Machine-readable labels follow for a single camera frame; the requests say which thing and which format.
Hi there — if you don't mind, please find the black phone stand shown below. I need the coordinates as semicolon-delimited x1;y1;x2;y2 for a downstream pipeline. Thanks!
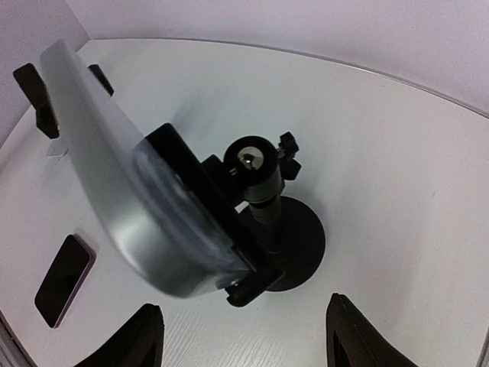
143;122;327;309

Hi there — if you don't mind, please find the black phone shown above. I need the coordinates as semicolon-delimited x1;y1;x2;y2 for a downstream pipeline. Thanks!
13;63;115;145
34;234;96;329
40;40;251;298

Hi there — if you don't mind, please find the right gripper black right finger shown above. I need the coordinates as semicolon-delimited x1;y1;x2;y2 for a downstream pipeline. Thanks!
326;293;411;366

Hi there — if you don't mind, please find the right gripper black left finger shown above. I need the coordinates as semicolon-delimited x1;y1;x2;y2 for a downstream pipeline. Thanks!
76;304;164;367

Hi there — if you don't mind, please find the clear acrylic phone stand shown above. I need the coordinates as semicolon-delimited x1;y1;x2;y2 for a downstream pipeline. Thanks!
46;138;68;158

